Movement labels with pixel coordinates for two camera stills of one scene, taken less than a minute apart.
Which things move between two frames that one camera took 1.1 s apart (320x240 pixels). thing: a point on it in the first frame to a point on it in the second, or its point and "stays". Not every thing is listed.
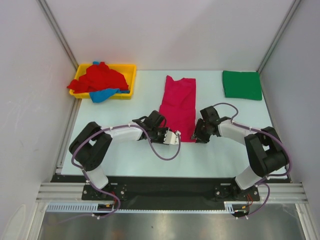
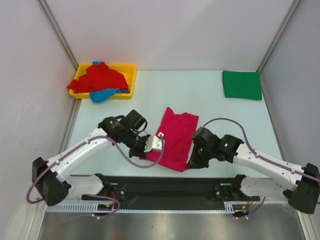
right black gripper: x=201 y=139 to x=195 y=162
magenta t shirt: x=178 y=105 to x=177 y=131
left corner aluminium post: x=58 y=32 stays
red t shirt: x=98 y=77 stays
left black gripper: x=161 y=141 to x=140 y=152
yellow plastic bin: x=127 y=71 stays
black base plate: x=169 y=192 stays
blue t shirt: x=101 y=95 stays
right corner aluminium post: x=274 y=46 stays
